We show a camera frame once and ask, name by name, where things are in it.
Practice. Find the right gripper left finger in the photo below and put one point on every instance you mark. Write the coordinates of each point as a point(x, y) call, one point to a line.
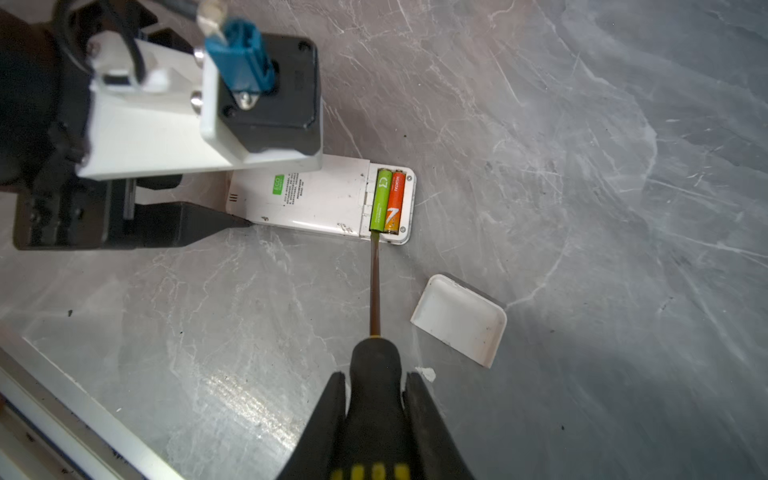
point(314, 453)

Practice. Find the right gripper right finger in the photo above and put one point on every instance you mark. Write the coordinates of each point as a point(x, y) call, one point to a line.
point(437, 455)

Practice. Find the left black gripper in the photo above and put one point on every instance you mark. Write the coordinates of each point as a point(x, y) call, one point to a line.
point(45, 105)

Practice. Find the black yellow screwdriver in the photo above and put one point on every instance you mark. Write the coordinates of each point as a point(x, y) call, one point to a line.
point(375, 441)

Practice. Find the white battery cover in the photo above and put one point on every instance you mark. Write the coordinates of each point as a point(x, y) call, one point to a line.
point(461, 318)

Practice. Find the white remote control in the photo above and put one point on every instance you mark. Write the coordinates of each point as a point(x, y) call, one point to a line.
point(335, 200)

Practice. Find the green AA battery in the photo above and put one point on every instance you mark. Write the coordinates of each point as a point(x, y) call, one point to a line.
point(380, 200)

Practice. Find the small white paper scrap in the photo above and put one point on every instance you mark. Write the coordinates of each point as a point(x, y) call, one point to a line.
point(427, 372)

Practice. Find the orange AA battery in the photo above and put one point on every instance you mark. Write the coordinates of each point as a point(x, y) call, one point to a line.
point(395, 203)

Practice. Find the aluminium rail frame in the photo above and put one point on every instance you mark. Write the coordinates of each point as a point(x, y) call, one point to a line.
point(51, 428)

